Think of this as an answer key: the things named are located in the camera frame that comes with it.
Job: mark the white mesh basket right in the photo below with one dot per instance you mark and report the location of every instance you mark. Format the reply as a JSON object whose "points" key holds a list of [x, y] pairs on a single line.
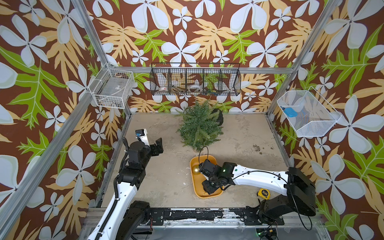
{"points": [[316, 116]]}

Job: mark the black wire basket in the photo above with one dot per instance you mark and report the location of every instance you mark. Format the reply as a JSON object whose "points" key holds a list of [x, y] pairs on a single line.
{"points": [[216, 79]]}

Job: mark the yellow tape measure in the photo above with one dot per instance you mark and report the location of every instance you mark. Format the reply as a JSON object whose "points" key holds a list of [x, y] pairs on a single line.
{"points": [[264, 194]]}

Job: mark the small green christmas tree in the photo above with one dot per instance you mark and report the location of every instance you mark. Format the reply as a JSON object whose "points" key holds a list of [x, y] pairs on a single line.
{"points": [[199, 127]]}

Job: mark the gold ball ornament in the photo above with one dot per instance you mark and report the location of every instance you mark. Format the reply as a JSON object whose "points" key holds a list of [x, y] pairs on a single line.
{"points": [[196, 170]]}

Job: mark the black tree pot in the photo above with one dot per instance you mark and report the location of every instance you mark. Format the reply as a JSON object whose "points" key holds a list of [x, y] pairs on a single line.
{"points": [[220, 118]]}

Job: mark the white wire basket left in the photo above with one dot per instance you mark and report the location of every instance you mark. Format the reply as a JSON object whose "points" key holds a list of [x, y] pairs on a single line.
{"points": [[111, 88]]}

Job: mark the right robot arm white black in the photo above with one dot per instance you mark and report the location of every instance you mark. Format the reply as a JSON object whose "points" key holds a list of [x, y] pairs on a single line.
{"points": [[296, 192]]}

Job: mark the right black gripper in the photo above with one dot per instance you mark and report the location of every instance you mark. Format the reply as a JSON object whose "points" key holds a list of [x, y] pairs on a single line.
{"points": [[206, 188]]}

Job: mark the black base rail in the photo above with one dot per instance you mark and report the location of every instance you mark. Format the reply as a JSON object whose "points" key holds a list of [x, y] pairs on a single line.
{"points": [[248, 216]]}

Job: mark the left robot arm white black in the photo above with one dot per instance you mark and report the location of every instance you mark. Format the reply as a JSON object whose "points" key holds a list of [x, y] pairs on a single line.
{"points": [[123, 215]]}

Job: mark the yellow plastic tray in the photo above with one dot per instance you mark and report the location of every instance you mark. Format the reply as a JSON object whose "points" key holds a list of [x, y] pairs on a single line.
{"points": [[198, 183]]}

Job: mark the blue object in basket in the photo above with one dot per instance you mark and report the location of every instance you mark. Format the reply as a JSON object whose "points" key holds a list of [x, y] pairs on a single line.
{"points": [[290, 112]]}

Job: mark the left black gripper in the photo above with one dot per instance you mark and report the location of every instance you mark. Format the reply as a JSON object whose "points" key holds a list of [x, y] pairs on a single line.
{"points": [[155, 152]]}

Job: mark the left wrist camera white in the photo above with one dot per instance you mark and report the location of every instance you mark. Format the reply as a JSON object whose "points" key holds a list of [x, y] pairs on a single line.
{"points": [[142, 135]]}

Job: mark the white tape roll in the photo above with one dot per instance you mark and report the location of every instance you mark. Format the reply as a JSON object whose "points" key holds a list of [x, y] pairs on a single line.
{"points": [[195, 88]]}

